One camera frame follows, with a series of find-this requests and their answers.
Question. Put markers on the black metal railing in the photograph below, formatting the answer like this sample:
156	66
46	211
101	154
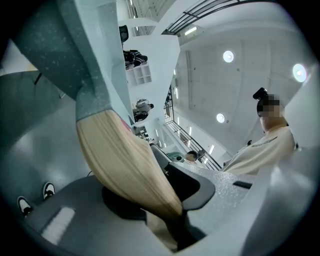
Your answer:
190	17

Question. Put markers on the person's beige shirt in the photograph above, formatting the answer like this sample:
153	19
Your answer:
262	152

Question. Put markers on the round ceiling light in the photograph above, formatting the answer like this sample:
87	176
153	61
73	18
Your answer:
220	118
299	72
228	56

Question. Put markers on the person's head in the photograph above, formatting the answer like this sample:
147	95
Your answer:
272	112

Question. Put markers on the white cubby shelf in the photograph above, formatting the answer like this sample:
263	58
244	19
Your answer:
140	74

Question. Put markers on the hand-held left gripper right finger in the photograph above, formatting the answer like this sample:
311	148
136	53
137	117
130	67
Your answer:
225	185

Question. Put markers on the white and black shoe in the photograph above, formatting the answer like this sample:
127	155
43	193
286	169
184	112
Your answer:
24	206
49	190

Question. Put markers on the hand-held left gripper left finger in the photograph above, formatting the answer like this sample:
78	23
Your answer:
82	225

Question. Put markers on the green rounded seat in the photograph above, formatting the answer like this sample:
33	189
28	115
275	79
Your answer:
175	155

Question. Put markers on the black head-mounted camera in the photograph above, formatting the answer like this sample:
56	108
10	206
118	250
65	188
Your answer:
260	93

